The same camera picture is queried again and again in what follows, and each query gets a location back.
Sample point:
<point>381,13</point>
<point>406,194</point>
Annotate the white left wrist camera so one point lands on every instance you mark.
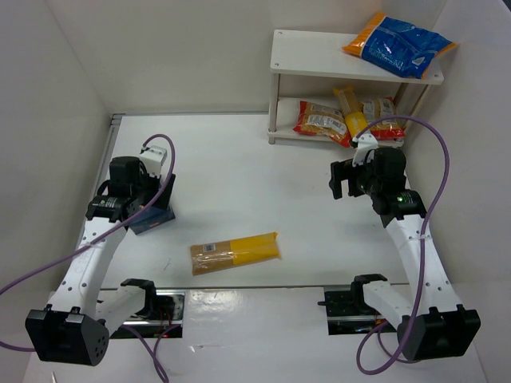
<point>153,159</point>

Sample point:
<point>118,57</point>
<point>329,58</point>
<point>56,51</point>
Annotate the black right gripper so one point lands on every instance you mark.
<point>349,179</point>

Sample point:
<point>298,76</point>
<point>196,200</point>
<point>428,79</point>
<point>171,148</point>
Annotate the blue orange pasta bag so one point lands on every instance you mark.
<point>398,47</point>

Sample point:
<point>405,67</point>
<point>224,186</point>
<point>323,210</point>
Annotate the yellow spaghetti pack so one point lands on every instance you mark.
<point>223,255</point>
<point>351,110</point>

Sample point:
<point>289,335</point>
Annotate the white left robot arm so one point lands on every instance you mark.
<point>75,327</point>

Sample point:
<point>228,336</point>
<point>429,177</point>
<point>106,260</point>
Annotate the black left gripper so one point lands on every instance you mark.
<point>166,193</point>

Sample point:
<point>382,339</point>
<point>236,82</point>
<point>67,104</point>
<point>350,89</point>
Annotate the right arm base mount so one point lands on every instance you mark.
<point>344,314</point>

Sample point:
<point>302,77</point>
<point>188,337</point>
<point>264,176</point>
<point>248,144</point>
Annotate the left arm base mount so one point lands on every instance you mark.
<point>166,319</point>

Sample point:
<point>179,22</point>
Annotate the white two-tier shelf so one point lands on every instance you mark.
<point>307,65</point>

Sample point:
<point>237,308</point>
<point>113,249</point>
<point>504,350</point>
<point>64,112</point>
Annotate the red pasta bag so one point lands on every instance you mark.
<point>382,107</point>
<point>320,120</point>

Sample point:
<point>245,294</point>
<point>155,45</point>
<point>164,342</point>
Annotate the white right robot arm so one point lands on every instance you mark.
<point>436,324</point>

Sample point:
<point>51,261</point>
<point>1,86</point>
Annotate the red pasta bag right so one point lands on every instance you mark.
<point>382,107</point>

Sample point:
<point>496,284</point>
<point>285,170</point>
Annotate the red pasta bag left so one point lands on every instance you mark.
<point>320,120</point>

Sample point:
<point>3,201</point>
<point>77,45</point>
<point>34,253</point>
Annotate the metal table edge rail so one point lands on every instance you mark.
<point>96,191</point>

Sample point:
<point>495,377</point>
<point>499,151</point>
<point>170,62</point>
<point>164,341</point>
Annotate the blue Barilla pasta box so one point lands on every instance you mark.
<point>152,218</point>

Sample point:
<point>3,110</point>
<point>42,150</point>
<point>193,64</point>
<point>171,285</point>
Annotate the yellow spaghetti pack on table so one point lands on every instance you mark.
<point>223,255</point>

